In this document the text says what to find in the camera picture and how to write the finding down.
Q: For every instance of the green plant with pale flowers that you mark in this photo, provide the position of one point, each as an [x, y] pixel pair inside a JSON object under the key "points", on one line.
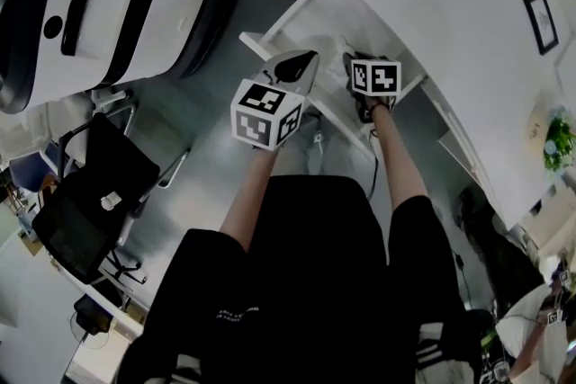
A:
{"points": [[559, 139]]}

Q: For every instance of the person's grey trousers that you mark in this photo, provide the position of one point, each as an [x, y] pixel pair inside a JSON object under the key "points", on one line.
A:
{"points": [[315, 148]]}

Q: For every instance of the person's right forearm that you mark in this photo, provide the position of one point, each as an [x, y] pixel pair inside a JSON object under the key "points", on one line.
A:
{"points": [[400, 162]]}

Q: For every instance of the person's black shirt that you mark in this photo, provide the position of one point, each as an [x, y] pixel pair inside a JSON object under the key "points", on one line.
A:
{"points": [[310, 283]]}

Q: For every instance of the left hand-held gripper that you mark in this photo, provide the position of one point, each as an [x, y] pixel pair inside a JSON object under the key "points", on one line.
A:
{"points": [[265, 114]]}

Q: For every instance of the person's left forearm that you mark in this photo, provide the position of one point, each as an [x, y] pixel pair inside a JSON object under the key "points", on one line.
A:
{"points": [[252, 198]]}

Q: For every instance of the blue chair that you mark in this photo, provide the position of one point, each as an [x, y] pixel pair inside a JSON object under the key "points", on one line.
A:
{"points": [[31, 171]]}

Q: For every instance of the black framed picture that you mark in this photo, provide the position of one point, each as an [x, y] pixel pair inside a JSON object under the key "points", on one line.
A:
{"points": [[541, 23]]}

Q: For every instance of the large white and black machine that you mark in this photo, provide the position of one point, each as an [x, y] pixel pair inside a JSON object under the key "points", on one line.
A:
{"points": [[112, 0]]}

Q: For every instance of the black office chair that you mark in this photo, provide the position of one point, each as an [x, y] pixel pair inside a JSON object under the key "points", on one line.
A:
{"points": [[90, 202]]}

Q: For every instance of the small white object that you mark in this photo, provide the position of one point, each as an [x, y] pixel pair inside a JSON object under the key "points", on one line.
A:
{"points": [[110, 201]]}

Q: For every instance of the white desk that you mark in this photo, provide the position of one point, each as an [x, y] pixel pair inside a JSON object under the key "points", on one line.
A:
{"points": [[450, 36]]}

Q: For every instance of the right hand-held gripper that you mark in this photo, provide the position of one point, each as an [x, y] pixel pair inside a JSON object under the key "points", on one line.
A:
{"points": [[376, 78]]}

